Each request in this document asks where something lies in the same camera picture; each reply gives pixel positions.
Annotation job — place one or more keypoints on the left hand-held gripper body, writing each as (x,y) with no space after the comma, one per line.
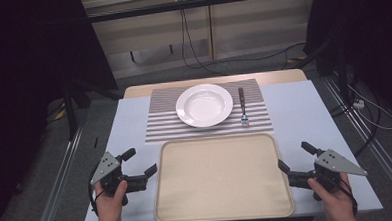
(110,176)

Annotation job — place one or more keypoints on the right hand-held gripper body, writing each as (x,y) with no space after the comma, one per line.
(330,166)

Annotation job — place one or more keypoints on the person's left hand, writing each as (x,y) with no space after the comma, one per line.
(109,202)

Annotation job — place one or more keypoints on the person's right hand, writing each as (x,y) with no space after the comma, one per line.
(334,198)

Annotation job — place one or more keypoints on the pale blue table board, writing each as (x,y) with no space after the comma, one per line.
(301,119)

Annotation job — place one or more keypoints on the small black floor piece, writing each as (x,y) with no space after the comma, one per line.
(95,142)

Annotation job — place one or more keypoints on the striped grey placemat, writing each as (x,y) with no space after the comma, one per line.
(261,117)

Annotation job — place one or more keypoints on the beige plastic tray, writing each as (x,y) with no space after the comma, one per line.
(222,179)

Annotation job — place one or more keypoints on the white power strip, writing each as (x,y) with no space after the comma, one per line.
(359,103)

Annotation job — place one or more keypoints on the black metal stand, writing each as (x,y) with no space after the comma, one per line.
(341,74)
(72,109)

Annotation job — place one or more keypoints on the white deep plate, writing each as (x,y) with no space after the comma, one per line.
(203,105)

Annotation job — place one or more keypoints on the black curtain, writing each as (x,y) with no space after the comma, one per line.
(32,64)
(357,23)

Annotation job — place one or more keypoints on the light wooden cabinet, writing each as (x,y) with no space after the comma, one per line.
(247,31)

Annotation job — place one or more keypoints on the aluminium floor rail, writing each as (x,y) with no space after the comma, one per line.
(58,186)
(368,133)

